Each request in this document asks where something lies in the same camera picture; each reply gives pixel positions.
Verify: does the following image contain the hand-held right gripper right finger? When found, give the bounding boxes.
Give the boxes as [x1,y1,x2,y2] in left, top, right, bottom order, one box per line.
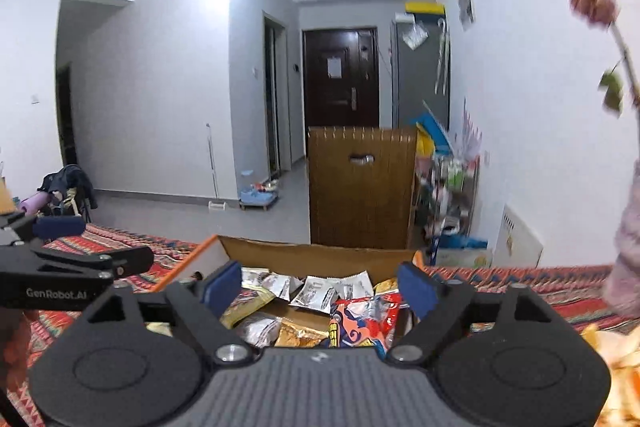
[387,261,555,365]

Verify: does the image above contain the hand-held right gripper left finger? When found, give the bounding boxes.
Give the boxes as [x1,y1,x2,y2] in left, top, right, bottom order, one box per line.
[86,259,251,364]

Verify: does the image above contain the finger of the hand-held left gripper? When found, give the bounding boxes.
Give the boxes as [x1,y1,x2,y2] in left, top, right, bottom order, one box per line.
[29,245,155,279]
[0,213,86,249]

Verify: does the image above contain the white snack packet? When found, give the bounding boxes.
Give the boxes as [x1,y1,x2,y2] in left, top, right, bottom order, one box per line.
[334,271,374,304]
[241,267,272,291]
[289,274,337,314]
[261,273,292,301]

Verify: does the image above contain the red and blue snack packet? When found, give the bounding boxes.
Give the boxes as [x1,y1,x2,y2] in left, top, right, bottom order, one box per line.
[327,293,404,354]

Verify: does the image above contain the orange and white cardboard box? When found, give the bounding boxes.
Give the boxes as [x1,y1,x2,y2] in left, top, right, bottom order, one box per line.
[150,234,426,350]

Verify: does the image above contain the gold snack packet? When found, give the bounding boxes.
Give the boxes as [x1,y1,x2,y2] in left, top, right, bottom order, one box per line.
[374,278,402,299]

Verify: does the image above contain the yellow snack packet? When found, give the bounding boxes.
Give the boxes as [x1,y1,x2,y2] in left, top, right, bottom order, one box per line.
[220,288,277,331]

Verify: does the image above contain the pink rolled mat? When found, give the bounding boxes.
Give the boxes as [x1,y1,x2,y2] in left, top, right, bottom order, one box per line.
[19,191,57,216]

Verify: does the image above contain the folding chair with dark cloth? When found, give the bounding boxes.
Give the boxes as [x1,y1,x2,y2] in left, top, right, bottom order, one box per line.
[37,164,99,224]

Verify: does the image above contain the grey speckled snack packet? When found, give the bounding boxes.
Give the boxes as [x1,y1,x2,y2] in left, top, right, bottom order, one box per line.
[234,313,282,349]

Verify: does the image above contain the blue box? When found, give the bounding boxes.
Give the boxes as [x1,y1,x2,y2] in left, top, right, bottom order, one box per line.
[426,231,489,266]

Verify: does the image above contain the orange-brown snack packet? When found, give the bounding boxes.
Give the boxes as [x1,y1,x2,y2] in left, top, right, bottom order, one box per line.
[274,316,332,349]

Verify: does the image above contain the blue pet feeding stand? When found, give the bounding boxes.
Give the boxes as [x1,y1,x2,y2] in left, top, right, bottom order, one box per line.
[238,179,279,211]

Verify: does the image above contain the wooden chair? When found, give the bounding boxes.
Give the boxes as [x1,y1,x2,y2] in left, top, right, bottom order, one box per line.
[307,125,419,251]

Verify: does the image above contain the colourful patterned tablecloth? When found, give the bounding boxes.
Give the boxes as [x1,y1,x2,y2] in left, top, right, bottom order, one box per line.
[0,222,640,427]

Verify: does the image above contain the white mop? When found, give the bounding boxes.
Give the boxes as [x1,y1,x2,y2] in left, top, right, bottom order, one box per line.
[205,122,227,210]

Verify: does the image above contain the blue plastic board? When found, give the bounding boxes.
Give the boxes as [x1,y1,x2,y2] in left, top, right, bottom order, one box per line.
[416,101,452,154]

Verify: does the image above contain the pink vase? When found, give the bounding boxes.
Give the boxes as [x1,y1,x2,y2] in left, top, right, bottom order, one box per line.
[601,156,640,319]

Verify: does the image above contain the grey refrigerator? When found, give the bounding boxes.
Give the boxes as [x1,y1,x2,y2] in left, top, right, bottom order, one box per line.
[389,18,451,128]

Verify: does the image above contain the orange peel pile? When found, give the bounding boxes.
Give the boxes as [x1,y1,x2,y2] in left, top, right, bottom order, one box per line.
[581,323,640,427]

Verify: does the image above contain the dark entrance door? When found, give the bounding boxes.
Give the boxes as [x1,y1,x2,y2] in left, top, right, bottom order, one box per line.
[302,26,379,128]

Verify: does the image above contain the yellow box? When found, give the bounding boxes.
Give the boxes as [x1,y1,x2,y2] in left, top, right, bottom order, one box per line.
[404,1,447,16]

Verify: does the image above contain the metal wire storage rack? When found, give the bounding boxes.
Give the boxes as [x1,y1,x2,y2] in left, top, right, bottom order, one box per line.
[414,151,484,244]

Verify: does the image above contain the pink wall sticker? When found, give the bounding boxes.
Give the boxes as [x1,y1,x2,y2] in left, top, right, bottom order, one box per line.
[460,97,484,158]

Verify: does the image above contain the wall picture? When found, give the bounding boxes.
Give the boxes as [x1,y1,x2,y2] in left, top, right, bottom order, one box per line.
[458,0,477,31]

